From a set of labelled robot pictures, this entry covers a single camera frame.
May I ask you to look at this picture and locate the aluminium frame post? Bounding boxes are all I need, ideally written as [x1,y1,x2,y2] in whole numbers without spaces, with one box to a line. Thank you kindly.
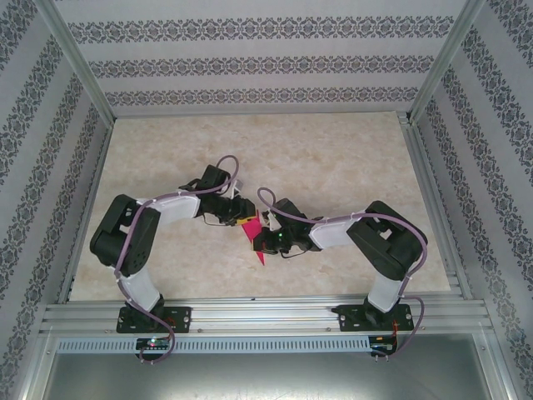
[39,0,117,122]
[407,0,488,124]

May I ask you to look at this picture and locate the aluminium side rail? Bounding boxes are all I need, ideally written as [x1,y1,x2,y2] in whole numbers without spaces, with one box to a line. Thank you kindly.
[397,111,475,300]
[56,118,116,305]

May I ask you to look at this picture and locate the small circuit board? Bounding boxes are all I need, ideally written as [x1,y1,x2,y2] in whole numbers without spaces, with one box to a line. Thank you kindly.
[370,335,399,355]
[136,337,172,350]

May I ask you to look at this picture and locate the grey metal sheet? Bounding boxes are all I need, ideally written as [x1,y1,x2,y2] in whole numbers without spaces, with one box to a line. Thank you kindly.
[24,332,513,400]

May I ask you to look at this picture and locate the purple cable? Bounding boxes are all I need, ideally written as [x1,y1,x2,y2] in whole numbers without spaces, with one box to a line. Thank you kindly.
[256,187,430,363]
[114,154,242,366]

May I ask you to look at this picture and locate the slotted grey cable duct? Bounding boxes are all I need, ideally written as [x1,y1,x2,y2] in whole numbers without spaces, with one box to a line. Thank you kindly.
[56,335,371,355]

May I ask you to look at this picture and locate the aluminium frame bar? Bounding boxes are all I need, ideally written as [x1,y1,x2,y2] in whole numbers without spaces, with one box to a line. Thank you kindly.
[6,327,57,400]
[474,328,528,400]

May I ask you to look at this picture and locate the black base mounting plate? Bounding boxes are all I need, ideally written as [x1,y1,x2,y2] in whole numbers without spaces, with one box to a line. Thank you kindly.
[339,303,417,333]
[116,306,193,335]

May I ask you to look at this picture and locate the long aluminium base rail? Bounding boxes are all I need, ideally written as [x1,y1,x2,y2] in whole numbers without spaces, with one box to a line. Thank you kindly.
[41,293,488,334]

